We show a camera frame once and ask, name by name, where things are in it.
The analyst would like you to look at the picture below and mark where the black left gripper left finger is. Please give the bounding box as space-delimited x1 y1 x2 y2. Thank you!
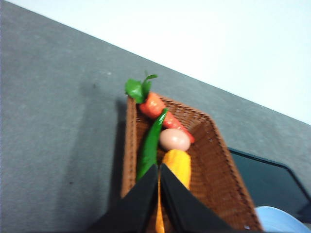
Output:
86 164 159 233

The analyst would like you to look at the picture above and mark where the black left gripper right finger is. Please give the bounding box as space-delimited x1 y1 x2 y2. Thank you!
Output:
160 163 238 233

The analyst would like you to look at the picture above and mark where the yellow-orange corn cob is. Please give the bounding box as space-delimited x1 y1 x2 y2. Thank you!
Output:
155 149 192 233

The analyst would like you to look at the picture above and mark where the blue plate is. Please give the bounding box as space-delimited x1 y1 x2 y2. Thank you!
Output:
254 206 311 233

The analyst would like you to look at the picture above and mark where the brown wicker basket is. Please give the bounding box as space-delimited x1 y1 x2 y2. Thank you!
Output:
121 96 264 232

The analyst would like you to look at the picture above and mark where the green chili pepper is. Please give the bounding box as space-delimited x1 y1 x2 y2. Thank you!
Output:
135 108 169 182

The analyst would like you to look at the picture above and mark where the brown egg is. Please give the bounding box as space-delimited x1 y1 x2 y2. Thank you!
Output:
159 128 191 151

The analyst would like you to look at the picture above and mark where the black cutting board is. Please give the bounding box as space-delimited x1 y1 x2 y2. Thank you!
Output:
228 147 311 217

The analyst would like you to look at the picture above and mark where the orange carrot with green leaves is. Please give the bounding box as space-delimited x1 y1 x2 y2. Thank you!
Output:
124 70 196 144

